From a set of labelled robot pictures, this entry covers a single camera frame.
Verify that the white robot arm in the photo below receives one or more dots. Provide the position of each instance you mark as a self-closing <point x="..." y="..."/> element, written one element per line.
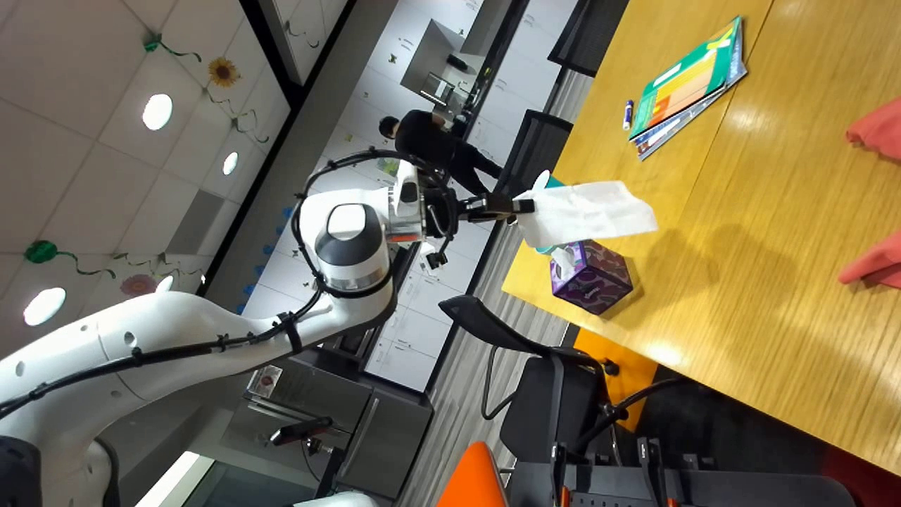
<point x="70" y="388"/>

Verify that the person in black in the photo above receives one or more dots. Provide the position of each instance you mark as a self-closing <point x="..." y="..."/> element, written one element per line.
<point x="422" y="133"/>

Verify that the purple tissue box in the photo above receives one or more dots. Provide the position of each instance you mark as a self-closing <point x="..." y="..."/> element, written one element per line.
<point x="591" y="278"/>

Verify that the black office chair foreground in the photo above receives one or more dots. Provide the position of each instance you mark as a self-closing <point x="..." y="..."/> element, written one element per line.
<point x="561" y="401"/>

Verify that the black chair beside table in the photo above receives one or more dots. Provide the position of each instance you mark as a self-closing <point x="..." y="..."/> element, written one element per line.
<point x="537" y="147"/>

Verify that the green colourful book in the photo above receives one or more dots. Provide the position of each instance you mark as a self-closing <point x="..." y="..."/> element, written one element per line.
<point x="689" y="89"/>

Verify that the orange chair back foreground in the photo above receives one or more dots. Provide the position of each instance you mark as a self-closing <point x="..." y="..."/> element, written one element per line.
<point x="474" y="481"/>

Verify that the small marker pen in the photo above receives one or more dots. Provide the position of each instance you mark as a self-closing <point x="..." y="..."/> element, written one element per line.
<point x="630" y="113"/>

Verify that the white tissue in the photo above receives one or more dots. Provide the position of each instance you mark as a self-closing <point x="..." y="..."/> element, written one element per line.
<point x="571" y="213"/>

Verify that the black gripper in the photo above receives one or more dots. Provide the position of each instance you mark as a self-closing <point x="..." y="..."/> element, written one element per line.
<point x="444" y="213"/>

